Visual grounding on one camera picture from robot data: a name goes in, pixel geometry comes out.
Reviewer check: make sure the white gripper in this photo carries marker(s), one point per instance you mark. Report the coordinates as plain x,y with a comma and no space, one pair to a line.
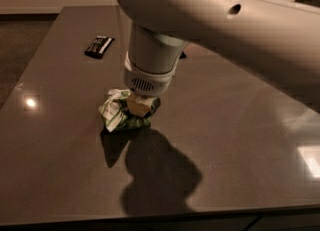
149,82

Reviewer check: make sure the green jalapeno chip bag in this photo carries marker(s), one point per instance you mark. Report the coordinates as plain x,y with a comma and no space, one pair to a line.
116,116

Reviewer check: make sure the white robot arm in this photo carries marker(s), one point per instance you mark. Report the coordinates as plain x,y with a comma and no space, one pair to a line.
276,40

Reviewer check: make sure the black rxbar chocolate bar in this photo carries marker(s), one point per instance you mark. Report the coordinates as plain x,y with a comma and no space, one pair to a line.
98,47

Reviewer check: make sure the blue snack bar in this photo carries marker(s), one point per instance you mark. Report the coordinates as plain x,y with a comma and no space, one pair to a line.
182,55

